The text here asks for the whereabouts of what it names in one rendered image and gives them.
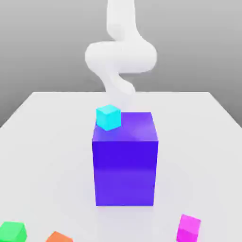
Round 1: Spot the small cyan cube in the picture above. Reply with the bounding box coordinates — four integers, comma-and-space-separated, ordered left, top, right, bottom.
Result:
95, 104, 122, 131

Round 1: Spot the small magenta cube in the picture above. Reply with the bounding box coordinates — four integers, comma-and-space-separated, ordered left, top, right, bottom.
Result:
176, 214, 202, 242

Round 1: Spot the small orange cube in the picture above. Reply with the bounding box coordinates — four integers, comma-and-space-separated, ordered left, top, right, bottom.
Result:
45, 231, 74, 242

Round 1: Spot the small green cube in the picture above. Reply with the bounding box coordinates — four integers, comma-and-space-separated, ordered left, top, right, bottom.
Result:
0, 221, 27, 242

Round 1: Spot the large purple box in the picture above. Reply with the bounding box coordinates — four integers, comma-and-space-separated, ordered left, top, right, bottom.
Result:
92, 112, 159, 207

